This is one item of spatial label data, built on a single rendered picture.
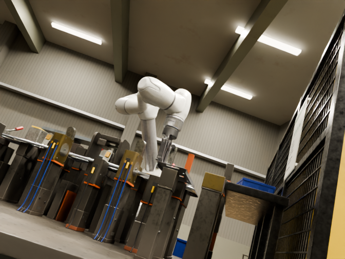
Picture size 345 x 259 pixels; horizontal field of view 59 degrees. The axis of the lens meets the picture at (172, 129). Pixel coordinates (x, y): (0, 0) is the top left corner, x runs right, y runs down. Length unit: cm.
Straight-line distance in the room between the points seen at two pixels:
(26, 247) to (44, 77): 809
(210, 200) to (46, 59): 805
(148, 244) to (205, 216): 30
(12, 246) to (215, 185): 74
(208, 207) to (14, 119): 758
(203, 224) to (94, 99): 729
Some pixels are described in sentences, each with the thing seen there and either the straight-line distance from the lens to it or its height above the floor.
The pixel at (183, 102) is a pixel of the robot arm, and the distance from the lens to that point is 147.
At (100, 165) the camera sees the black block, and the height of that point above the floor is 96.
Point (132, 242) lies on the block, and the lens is 117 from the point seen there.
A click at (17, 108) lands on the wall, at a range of 858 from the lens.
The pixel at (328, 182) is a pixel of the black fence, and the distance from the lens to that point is 74.
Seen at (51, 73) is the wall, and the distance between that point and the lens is 875.
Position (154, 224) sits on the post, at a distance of 98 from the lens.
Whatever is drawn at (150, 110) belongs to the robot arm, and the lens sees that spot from 202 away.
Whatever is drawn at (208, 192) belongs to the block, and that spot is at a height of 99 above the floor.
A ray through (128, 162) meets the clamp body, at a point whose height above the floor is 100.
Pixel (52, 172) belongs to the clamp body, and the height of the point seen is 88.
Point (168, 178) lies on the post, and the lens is 99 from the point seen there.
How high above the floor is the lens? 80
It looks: 18 degrees up
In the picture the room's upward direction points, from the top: 19 degrees clockwise
